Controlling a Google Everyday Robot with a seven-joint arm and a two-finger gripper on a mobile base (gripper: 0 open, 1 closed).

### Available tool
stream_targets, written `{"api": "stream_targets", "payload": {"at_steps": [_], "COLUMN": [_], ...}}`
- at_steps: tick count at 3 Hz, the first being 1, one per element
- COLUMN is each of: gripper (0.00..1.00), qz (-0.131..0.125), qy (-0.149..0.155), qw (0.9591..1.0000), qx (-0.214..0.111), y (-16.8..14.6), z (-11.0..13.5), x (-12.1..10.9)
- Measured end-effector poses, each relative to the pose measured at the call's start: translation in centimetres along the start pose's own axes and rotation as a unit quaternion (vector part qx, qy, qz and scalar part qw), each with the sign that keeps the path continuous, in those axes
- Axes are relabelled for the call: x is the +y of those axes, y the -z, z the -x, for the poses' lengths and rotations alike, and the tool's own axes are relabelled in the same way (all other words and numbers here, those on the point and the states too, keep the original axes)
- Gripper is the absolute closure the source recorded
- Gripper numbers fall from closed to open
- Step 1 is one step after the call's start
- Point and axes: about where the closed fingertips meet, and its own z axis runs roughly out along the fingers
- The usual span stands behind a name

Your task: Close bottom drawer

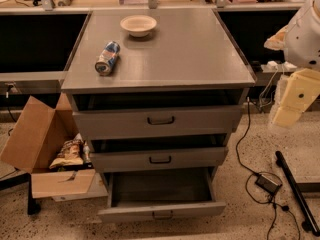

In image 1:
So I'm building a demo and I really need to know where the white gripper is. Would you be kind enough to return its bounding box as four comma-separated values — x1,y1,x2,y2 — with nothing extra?
264,26,320,128

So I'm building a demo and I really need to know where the grey bottom drawer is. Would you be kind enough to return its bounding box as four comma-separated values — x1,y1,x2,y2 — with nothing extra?
98,168,226,223

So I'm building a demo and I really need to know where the grey drawer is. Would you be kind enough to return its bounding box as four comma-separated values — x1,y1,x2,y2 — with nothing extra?
90,147,228,172
98,168,226,223
73,106,241,140

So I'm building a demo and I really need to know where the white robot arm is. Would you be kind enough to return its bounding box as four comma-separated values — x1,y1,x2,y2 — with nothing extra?
264,0,320,128

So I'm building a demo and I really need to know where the grey top drawer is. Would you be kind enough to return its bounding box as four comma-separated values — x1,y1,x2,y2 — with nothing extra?
73,106,241,140

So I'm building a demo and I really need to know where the grey middle drawer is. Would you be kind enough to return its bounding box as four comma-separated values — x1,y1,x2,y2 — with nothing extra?
90,147,228,172

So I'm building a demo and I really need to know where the grey drawer cabinet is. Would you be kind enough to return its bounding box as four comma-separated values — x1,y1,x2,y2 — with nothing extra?
60,7,257,182

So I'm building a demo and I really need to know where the white power strip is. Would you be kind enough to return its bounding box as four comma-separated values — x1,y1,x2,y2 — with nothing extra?
267,61,297,71

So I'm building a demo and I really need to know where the black power adapter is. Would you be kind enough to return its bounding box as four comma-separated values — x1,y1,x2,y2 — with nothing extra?
255,175,282,195

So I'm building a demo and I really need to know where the black metal floor bar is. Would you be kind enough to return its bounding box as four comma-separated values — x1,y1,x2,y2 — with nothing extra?
275,151,320,237

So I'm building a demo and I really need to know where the beige bowl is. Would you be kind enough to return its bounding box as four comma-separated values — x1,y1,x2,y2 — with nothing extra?
120,15,157,38

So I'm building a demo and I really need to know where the blue and white can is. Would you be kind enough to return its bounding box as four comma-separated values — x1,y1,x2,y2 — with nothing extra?
95,41,120,76

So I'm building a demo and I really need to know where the snack chip bag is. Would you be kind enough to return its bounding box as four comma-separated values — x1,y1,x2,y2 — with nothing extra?
49,140,83,169

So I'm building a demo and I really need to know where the brown cardboard box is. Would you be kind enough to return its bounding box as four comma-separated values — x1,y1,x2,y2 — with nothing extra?
1,94,100,201

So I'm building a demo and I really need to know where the black stand foot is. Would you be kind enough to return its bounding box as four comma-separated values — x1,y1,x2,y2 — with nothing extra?
27,175,41,215

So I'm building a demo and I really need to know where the black power cable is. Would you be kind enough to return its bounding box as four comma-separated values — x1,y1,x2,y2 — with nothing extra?
235,97,302,240

